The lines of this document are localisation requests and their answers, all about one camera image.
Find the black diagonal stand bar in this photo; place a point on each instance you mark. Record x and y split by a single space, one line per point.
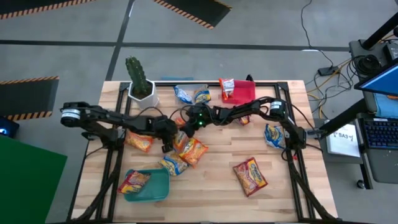
345 116

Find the green cactus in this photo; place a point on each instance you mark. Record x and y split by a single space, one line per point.
136 74

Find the teal cloth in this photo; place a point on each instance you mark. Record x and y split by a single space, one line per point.
388 107

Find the white hexagonal plant pot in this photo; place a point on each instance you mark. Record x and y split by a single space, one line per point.
149 102

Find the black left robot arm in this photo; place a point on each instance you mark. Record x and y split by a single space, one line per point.
109 118

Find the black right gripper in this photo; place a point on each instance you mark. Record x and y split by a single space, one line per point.
191 129

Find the black desk leg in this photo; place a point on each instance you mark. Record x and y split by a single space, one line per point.
366 171

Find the clear plastic bin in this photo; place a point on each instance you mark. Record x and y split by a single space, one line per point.
192 88

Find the black aluminium table frame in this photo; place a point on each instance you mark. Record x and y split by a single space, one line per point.
267 83

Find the black keyboard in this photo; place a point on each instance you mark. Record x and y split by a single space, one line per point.
382 135

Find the small black clamp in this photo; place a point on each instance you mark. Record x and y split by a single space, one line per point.
249 77

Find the black pole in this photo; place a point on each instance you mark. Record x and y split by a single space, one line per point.
379 32

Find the green floor mat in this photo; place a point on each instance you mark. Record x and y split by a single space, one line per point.
28 183

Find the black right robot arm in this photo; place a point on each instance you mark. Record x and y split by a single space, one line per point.
236 112

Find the black hazard-striped floor mat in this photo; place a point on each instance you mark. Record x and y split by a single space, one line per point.
40 2
25 99
199 9

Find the black caster wheel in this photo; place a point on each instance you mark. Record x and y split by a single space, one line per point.
360 184

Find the grey desk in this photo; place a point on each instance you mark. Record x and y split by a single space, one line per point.
385 168

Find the computer monitor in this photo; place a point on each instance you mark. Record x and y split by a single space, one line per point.
382 82

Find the blue Maruchan ramen pack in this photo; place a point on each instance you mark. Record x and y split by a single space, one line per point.
174 165
202 95
183 95
274 136

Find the red Maruchan ramen pack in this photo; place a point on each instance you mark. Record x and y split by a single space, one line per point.
180 143
133 182
250 177

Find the black power brick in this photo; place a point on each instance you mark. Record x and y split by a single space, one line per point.
328 71

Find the orange Maruchan ramen pack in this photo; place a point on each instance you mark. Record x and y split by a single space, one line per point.
140 141
193 151
228 87
244 120

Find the grey equipment cart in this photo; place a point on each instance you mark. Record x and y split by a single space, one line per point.
356 46

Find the small black box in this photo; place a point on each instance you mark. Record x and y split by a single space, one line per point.
392 51

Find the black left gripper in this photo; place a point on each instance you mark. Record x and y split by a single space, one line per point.
166 129

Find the teal plastic bin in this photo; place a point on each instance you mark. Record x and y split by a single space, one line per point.
157 188

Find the black device with blue light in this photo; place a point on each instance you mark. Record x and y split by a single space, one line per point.
9 129

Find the white paper sheet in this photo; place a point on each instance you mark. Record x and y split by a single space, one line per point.
345 146

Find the red plastic bin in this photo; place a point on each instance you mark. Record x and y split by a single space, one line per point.
244 91

